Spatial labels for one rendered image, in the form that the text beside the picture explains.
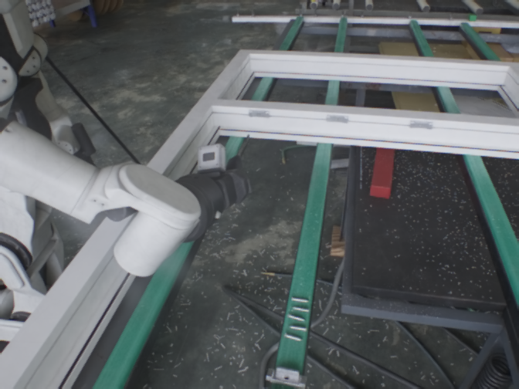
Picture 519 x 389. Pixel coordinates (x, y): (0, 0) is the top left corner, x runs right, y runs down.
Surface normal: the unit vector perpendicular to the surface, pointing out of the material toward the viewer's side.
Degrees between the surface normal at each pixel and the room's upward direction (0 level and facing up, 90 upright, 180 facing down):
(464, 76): 90
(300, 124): 90
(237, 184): 71
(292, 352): 0
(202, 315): 0
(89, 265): 0
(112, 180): 13
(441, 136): 90
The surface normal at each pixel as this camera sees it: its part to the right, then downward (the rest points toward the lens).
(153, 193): 0.61, -0.69
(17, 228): -0.11, 0.60
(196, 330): -0.04, -0.80
